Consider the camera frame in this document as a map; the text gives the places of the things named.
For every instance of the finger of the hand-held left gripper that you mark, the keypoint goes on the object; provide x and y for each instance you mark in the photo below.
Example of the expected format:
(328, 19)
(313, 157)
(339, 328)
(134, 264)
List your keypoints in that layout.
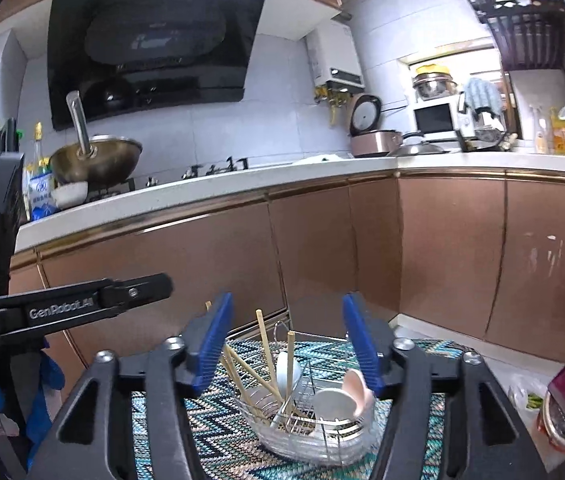
(87, 302)

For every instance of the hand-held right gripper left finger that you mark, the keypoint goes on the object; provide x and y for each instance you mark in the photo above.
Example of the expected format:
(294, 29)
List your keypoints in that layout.
(215, 345)

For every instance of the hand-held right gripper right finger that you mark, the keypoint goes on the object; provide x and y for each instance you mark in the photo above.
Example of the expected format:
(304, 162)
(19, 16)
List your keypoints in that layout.
(362, 350)

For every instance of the bamboo chopstick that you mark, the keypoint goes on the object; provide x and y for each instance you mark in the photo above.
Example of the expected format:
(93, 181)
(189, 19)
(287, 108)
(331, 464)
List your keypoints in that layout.
(250, 371)
(266, 345)
(242, 395)
(290, 360)
(257, 382)

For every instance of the white ceramic spoon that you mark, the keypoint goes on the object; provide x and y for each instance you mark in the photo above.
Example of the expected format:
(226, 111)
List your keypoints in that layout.
(282, 370)

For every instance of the clear plastic drain tray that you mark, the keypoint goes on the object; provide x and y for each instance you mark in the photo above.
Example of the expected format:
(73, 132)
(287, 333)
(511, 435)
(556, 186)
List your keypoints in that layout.
(322, 452)

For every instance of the person's left hand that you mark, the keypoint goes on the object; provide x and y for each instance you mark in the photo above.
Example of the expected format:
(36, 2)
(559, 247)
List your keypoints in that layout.
(47, 385)

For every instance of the blue and white bag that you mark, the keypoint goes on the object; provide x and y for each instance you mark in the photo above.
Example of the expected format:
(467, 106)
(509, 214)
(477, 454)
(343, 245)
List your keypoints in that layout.
(42, 192)

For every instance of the white bowl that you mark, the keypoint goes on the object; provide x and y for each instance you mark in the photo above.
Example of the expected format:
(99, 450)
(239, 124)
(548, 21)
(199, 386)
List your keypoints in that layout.
(70, 195)

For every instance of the oil bottle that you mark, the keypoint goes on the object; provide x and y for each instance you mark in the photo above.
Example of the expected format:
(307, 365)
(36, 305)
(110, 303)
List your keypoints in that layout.
(38, 145)

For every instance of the zigzag knitted tablecloth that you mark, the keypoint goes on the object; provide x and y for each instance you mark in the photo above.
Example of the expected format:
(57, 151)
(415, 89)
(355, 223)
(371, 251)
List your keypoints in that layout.
(212, 450)

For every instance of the brown kitchen base cabinets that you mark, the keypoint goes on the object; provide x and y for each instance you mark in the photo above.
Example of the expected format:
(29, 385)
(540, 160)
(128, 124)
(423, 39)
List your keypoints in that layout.
(442, 260)

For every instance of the white kitchen countertop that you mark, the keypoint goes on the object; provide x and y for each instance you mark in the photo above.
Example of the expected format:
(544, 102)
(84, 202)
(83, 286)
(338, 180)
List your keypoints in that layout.
(262, 180)

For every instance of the bag of green vegetables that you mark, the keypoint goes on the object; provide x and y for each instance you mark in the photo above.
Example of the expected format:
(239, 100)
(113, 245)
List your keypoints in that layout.
(527, 397)

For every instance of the gas stove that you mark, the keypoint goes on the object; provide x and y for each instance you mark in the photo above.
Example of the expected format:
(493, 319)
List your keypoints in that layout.
(197, 170)

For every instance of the glass pot lid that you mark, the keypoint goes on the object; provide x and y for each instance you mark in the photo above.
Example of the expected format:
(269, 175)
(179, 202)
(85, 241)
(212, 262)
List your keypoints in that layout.
(420, 147)

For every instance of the rice cooker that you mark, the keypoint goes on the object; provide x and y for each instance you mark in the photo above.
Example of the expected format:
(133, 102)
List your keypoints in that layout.
(370, 130)

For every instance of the black range hood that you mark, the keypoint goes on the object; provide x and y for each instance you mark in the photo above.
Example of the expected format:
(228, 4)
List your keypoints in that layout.
(152, 50)

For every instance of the white microwave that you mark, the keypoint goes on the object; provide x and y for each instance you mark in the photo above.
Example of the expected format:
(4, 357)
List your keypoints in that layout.
(435, 119)

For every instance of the stainless steel pot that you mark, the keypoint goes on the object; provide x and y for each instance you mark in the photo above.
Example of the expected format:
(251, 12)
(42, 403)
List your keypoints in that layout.
(432, 87)

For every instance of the blue cloth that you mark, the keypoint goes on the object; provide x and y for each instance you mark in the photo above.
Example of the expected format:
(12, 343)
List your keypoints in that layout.
(485, 95)

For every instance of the white water heater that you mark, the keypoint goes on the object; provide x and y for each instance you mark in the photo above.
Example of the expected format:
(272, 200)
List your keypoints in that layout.
(335, 55)

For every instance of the dark wall shelf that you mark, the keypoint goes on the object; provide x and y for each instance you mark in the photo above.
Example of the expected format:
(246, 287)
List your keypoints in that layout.
(517, 15)

